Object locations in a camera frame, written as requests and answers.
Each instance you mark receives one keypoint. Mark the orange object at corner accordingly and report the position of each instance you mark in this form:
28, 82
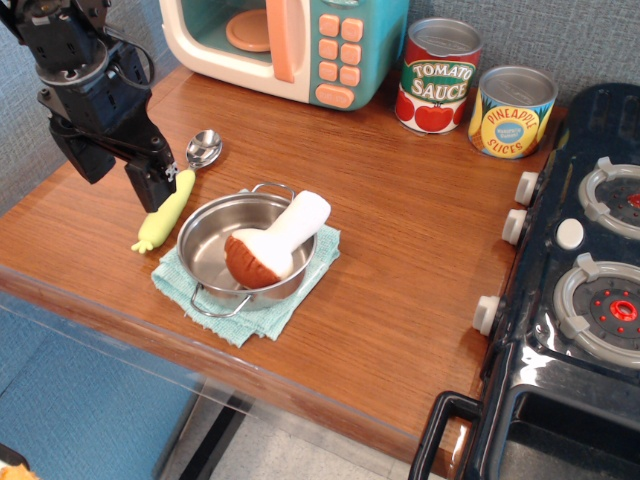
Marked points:
14, 465

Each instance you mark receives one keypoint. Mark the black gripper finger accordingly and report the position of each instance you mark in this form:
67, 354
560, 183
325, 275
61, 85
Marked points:
90, 160
152, 185

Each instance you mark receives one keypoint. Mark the light blue cloth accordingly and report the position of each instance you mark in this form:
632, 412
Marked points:
171, 279

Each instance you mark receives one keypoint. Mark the black toy stove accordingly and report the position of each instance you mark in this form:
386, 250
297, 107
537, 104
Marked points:
560, 378

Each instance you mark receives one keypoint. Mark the pineapple slices can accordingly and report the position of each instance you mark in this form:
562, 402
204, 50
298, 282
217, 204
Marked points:
512, 109

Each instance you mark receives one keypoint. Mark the tomato sauce can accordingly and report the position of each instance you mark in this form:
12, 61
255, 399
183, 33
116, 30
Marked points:
440, 63

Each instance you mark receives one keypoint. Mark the spoon with yellow-green handle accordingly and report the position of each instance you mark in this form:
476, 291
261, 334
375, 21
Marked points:
203, 150

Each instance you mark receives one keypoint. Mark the stainless steel pot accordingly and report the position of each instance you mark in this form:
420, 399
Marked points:
200, 249

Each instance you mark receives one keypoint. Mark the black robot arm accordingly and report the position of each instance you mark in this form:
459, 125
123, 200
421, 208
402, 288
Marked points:
49, 24

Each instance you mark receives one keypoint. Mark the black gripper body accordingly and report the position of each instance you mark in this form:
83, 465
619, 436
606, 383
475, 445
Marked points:
101, 91

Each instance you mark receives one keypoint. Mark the toy microwave teal and cream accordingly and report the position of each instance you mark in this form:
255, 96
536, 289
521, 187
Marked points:
332, 54

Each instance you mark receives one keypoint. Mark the plush mushroom toy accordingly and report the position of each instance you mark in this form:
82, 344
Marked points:
258, 258

